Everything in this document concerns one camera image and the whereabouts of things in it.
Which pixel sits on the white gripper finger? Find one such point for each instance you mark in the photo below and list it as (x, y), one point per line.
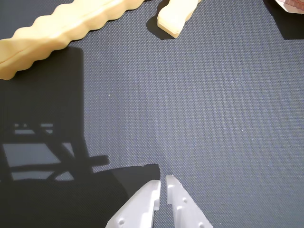
(183, 209)
(140, 206)

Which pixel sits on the yellow crinkle fry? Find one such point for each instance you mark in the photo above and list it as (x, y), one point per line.
(59, 26)
(175, 16)

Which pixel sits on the black textured mat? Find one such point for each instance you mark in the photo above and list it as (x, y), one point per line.
(213, 107)

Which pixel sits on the red fries carton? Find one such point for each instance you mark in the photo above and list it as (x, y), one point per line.
(294, 4)

